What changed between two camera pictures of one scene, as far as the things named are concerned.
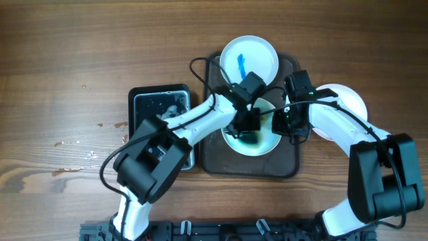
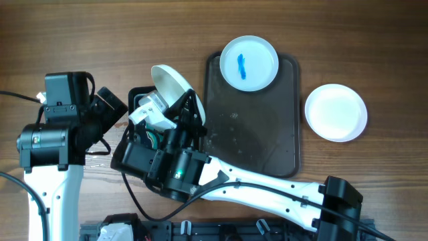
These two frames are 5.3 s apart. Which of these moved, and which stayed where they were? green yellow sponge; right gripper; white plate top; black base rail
Moved: green yellow sponge; right gripper
Stayed: white plate top; black base rail
